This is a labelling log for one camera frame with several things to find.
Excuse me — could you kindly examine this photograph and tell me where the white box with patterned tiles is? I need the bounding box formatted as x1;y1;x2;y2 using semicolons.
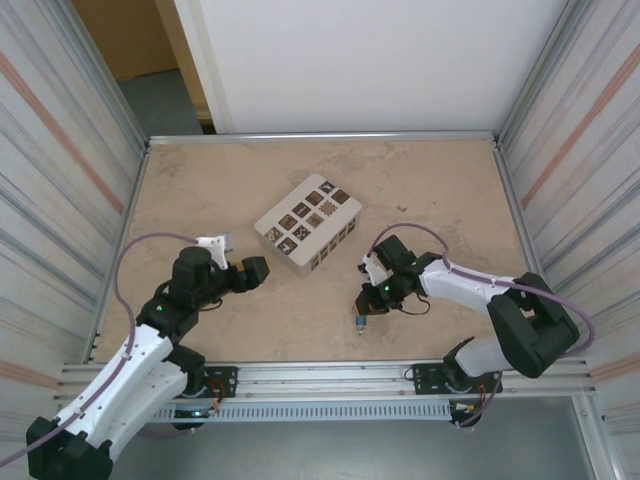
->
253;172;365;280

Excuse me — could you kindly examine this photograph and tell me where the brown cardboard board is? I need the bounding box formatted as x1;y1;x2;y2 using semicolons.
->
71;0;211;84

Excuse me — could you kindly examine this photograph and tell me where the thin black right gripper wire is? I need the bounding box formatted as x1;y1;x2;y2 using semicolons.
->
398;291;433;318

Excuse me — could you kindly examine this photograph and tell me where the aluminium rail with arm bases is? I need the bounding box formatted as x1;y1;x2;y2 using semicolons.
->
53;355;599;404

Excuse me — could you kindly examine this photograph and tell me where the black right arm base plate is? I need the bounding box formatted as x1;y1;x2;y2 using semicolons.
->
409;363;507;397

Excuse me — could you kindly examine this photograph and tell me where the aluminium table side rail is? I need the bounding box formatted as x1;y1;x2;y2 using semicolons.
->
91;142;152;362
492;138;570;357

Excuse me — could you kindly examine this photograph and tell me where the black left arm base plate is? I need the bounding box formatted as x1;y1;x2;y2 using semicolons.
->
199;365;239;400

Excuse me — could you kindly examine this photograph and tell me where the slotted grey cable tray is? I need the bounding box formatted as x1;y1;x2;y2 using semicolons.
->
144;401;454;424

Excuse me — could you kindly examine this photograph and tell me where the aluminium rail along wall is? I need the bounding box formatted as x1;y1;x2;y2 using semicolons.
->
146;130;501;148

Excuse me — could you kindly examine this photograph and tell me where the white door frame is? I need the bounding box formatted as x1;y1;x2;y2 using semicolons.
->
171;0;236;136

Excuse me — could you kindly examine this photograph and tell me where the aluminium frame post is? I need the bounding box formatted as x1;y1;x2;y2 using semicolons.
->
29;0;150;147
498;0;596;140

